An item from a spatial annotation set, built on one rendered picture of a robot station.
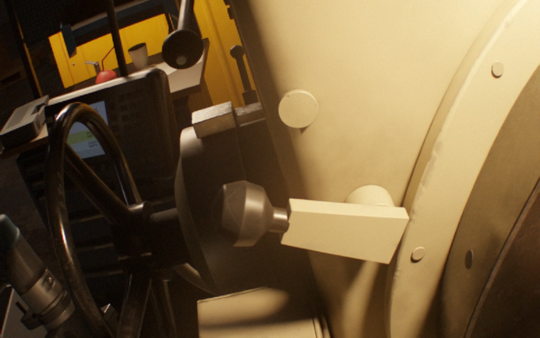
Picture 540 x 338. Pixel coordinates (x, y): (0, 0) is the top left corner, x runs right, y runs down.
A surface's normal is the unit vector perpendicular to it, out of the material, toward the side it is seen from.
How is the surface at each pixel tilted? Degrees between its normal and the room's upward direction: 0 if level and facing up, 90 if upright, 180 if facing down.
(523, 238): 90
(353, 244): 90
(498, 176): 55
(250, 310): 0
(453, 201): 90
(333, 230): 90
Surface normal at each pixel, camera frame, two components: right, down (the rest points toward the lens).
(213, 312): -0.27, -0.83
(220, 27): 0.07, 0.48
